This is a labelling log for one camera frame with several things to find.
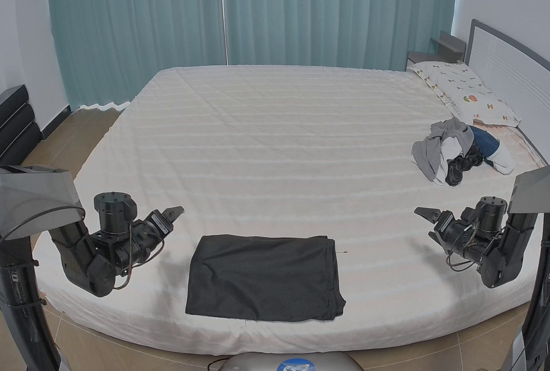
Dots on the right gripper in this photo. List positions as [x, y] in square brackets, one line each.
[451, 231]

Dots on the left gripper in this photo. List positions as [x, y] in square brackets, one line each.
[157, 227]

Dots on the black T-shirt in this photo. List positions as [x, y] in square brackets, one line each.
[262, 274]

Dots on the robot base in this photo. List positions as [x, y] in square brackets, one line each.
[279, 363]

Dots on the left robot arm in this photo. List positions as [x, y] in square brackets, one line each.
[77, 249]

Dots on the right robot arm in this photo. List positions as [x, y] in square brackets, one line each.
[511, 244]

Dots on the pile of clothes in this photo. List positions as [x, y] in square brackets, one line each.
[447, 158]

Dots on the bed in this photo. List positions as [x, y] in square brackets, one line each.
[279, 137]

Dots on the white printed pillow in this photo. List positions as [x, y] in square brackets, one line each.
[468, 92]

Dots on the grey bedside table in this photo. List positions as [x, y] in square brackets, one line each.
[447, 44]

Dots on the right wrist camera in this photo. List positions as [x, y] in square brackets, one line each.
[468, 215]

